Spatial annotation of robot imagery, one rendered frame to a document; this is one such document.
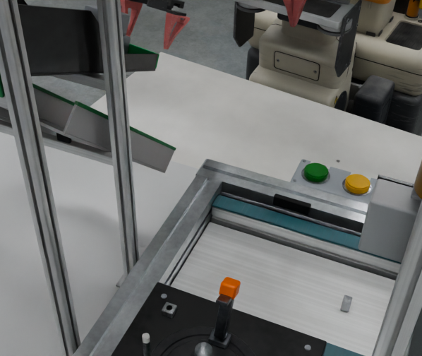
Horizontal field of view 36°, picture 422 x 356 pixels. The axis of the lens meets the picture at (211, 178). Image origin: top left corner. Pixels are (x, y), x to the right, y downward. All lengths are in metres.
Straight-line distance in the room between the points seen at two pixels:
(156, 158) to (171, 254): 0.15
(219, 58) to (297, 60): 1.71
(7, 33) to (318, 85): 1.12
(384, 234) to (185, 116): 0.79
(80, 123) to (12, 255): 0.37
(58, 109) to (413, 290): 0.56
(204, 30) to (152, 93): 2.12
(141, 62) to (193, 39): 2.60
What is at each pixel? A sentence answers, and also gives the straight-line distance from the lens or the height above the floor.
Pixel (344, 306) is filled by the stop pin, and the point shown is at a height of 0.93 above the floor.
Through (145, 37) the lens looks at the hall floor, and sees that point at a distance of 3.48.
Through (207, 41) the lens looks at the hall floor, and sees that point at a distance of 3.44.
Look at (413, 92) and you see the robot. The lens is 1.83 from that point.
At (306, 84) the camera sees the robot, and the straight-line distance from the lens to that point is 1.61.
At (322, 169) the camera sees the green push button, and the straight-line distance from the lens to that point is 1.08.
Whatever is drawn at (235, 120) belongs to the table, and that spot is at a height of 0.86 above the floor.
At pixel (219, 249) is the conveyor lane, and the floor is 0.92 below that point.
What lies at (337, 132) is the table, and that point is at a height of 0.86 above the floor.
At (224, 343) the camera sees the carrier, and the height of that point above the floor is 1.00.
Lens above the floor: 1.65
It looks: 41 degrees down
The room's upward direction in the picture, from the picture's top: 2 degrees clockwise
